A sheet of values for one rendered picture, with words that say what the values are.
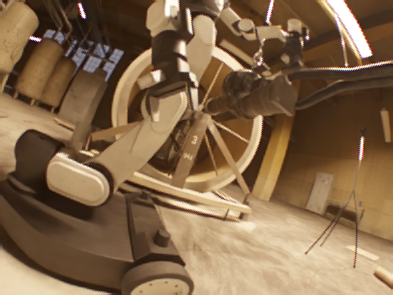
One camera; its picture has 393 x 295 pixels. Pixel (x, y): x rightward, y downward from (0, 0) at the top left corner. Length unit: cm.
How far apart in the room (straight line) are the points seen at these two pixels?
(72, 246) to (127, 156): 30
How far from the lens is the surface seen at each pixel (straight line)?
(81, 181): 49
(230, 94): 84
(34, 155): 57
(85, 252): 45
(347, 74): 56
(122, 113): 154
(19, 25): 474
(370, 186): 861
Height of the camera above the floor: 47
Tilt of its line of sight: 4 degrees up
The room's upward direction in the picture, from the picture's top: 21 degrees clockwise
